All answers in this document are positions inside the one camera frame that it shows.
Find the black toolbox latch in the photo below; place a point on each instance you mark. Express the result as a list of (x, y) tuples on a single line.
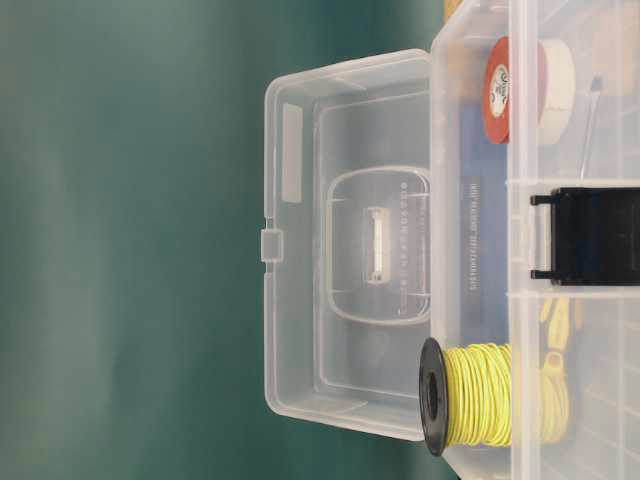
[(594, 236)]

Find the clear plastic toolbox lid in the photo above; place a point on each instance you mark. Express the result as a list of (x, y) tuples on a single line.
[(346, 242)]

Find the clear plastic toolbox base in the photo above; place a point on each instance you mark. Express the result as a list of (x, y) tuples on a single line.
[(488, 237)]

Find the white tape roll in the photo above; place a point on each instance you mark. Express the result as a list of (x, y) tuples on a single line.
[(558, 90)]

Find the red electrical tape roll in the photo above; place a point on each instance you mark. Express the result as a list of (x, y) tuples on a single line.
[(496, 93)]

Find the yellow wire spool black flange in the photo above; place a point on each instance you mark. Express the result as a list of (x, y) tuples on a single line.
[(465, 396)]

